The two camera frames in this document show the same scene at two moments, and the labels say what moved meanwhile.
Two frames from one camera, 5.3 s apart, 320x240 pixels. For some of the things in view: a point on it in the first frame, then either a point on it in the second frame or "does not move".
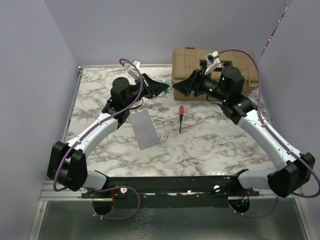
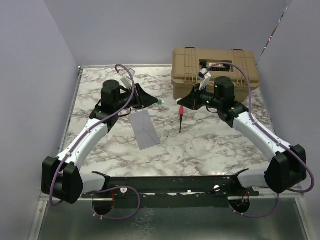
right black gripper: x=197 y=78 → x=192 y=100
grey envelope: x=144 y=130 does not move
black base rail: x=173 y=192 does not move
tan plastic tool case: x=187 y=61 does not move
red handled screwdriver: x=181 y=111 does not move
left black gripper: x=153 y=88 → x=143 y=99
